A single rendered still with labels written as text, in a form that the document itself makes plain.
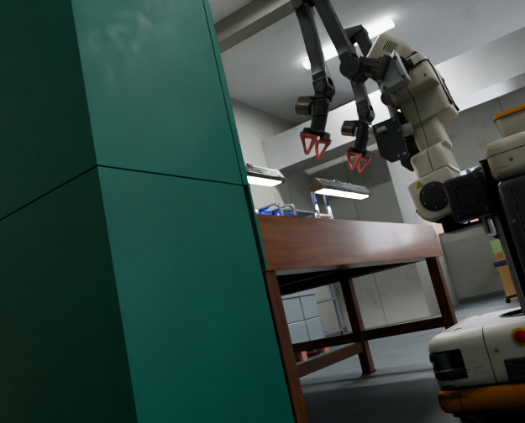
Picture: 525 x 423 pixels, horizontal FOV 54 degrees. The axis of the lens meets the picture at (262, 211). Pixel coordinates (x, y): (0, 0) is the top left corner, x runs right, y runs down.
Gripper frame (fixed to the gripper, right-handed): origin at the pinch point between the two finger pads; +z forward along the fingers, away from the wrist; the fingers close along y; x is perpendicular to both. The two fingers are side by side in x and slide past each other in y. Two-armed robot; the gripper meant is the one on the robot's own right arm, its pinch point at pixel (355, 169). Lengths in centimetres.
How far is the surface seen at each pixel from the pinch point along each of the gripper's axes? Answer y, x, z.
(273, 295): 78, 14, 48
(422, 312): -559, -94, 152
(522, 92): -762, -49, -229
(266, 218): 74, 4, 25
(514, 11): -502, -40, -268
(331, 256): 37, 13, 36
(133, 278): 135, 12, 40
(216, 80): 91, -13, -14
